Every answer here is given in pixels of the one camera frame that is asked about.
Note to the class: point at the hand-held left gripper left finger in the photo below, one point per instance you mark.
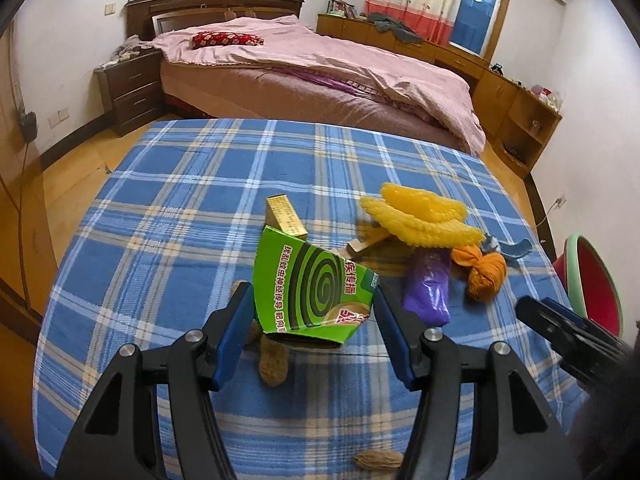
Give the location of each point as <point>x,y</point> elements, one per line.
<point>227,340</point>

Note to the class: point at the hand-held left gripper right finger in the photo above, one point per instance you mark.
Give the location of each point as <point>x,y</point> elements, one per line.
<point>395,340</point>

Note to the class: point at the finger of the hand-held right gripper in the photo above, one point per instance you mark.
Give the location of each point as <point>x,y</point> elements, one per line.
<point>570,312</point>
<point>540,317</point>

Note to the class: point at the red bin with green rim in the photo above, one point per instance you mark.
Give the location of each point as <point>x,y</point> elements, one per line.
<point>595,285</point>

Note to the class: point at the green cardboard box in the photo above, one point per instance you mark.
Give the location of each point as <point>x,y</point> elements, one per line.
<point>310,285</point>

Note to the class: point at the yellow foam fruit net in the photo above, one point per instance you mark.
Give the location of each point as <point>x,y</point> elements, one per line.
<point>430,232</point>
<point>425,200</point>

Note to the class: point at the peanut in shell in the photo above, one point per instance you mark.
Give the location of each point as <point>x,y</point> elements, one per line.
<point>274,360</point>
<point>254,332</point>
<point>379,460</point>

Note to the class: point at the purple plastic bag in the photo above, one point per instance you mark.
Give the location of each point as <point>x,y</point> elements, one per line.
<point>427,290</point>

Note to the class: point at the blue grey plastic piece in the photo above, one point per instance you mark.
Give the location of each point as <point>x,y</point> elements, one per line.
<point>520,251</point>

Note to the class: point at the orange cloth bundle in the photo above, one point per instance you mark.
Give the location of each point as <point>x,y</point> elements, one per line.
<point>485,275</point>

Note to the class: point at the brown cardboard piece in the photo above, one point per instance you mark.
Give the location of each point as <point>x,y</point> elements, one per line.
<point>365,246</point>

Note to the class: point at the small yellow box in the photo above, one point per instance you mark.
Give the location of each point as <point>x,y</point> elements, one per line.
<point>287,215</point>

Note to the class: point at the blue plaid cloth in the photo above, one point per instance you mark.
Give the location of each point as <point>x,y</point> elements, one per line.
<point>175,210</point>

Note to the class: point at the pink and white containers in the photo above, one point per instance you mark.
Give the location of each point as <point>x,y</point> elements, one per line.
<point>545,96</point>

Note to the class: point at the light wooden cabinet desk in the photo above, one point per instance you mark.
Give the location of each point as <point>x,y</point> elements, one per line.
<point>500,95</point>

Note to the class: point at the brown covered bed mattress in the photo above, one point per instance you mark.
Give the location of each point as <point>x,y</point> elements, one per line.
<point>250,95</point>

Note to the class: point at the small black object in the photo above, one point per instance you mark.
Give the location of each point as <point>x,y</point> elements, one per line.
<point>497,67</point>

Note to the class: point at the wooden wardrobe door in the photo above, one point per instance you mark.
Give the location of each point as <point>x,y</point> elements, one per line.
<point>20,185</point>

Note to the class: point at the dark wooden nightstand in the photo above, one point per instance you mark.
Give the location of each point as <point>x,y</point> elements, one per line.
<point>130,95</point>

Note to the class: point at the bed with pink quilt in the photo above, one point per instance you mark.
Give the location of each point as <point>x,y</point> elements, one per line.
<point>325,55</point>

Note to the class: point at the black plug adapter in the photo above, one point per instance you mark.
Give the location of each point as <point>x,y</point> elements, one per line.
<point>28,124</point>

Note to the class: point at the red patterned pillow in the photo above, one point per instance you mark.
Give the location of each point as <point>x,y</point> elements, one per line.
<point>225,40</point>

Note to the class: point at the pale cloth clutter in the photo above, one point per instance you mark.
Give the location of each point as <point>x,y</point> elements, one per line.
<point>130,50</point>

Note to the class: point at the grey clothes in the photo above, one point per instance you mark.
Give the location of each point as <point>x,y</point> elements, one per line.
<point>395,26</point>

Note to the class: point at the wooden framed window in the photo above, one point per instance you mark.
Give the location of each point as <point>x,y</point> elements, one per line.
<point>475,10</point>

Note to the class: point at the row of books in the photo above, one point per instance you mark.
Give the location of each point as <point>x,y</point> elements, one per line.
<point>342,9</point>

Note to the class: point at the dark wooden bed headboard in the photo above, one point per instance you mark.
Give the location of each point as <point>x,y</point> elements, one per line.
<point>200,2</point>

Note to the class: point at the white wall socket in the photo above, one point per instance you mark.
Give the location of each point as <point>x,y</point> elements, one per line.
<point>58,118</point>
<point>557,202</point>

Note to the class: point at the wall light switch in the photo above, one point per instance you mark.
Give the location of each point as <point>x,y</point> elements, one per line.
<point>109,9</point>

